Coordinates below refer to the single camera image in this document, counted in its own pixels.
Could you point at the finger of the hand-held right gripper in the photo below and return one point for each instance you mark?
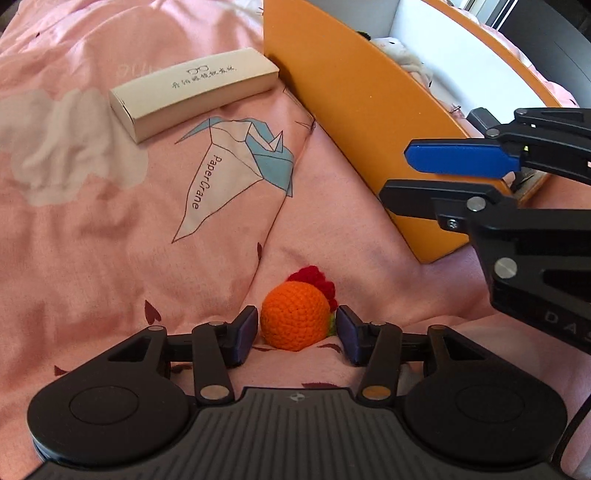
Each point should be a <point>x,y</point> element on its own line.
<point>429,198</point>
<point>457,157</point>

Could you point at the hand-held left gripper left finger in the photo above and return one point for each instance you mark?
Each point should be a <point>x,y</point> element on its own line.
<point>244,334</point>

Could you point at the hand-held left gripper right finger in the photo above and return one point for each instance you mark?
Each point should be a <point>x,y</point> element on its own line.
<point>348,336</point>

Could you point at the orange crochet ball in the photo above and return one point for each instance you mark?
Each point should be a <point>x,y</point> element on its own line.
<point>295,316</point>

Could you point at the orange cardboard box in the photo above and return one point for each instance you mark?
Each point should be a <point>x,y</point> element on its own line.
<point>351,92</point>

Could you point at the white plush toy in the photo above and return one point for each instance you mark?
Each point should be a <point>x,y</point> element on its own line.
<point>399,53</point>

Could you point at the pink printed duvet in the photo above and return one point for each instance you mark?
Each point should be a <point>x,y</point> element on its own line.
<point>115,221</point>

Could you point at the white glasses box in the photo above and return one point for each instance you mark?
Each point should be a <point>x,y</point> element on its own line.
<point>194,90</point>

